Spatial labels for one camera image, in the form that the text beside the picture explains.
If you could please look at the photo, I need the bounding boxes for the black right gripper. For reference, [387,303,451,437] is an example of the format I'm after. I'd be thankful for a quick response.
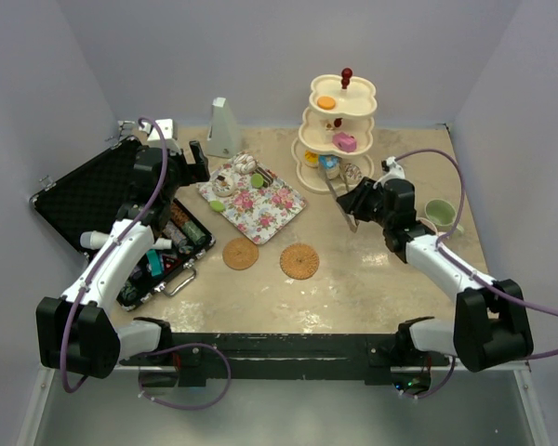
[338,177,393,229]

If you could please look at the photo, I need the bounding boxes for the metal tongs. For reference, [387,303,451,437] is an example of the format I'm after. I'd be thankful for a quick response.
[318,164,359,233]

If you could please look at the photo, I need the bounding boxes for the white striped donut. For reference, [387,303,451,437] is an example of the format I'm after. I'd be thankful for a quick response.
[232,153,257,173]

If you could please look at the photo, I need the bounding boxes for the sprinkled white donut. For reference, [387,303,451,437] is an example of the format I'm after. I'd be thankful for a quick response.
[340,163,363,185]

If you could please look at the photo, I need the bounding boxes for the chocolate striped cake bar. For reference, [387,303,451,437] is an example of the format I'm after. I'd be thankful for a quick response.
[257,167,274,185]

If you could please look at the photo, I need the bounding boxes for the blue glazed donut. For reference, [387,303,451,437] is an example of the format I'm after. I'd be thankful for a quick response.
[318,155,340,179]

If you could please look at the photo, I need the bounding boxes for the pink cake slice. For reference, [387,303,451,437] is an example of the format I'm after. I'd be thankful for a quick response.
[332,132,357,153]

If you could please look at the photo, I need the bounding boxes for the yellow glazed donut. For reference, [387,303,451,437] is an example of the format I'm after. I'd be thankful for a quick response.
[304,151,319,168]

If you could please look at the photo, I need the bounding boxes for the cream cake slice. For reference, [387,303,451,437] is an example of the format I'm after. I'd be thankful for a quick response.
[322,121,335,144]

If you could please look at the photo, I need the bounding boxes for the orange macaron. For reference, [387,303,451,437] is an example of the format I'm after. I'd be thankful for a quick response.
[316,96,337,111]

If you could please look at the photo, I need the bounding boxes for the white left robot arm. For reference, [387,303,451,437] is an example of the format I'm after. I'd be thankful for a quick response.
[33,138,214,378]

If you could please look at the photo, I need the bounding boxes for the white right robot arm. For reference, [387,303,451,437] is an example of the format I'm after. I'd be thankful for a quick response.
[336,177,534,372]

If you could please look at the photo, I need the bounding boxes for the green macaron left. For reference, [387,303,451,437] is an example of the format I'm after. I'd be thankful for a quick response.
[209,200,226,213]

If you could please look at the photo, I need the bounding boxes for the green macaron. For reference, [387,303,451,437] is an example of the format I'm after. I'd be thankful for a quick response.
[209,200,226,213]
[251,173,265,189]

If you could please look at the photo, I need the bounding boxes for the grey metronome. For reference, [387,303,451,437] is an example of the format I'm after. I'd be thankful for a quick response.
[206,97,243,159]

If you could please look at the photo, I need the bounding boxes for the orange poker chip stack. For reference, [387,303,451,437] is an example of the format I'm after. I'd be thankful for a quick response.
[170,203,191,228]

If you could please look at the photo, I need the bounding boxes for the green cup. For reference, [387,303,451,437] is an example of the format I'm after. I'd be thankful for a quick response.
[424,199,465,236]

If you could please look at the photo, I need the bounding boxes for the green poker chip stack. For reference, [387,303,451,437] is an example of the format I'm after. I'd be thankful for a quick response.
[180,220,206,245]

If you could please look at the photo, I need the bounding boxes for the green macaron centre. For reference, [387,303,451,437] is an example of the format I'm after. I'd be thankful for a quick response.
[251,173,265,189]

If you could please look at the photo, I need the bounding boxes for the floral serving tray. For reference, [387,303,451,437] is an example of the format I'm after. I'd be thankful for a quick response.
[197,151,307,245]

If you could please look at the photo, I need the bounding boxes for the cream three-tier dessert stand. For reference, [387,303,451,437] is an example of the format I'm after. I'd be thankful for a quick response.
[291,67,378,194]

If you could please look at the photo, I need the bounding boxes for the white small bottle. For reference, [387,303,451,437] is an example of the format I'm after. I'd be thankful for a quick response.
[153,238,173,251]

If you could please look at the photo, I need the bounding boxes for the left woven coaster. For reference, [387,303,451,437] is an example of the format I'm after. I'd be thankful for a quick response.
[222,238,259,270]

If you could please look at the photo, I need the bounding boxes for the woven coaster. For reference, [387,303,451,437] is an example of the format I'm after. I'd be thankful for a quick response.
[280,243,320,280]
[222,238,259,270]

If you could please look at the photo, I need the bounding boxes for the right woven coaster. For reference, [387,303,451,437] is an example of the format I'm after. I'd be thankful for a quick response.
[280,243,320,280]

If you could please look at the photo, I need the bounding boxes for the black open case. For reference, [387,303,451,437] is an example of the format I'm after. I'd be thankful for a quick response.
[33,138,215,311]

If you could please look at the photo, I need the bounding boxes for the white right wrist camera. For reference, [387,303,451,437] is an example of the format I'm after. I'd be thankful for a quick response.
[379,156,405,184]

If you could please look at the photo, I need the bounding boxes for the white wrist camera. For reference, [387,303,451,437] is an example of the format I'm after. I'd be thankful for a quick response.
[147,119,180,152]
[379,156,405,184]

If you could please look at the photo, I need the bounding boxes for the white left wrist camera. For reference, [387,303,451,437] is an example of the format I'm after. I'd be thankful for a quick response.
[147,119,180,152]

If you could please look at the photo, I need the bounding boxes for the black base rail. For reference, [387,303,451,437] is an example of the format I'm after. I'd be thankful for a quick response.
[123,333,449,387]

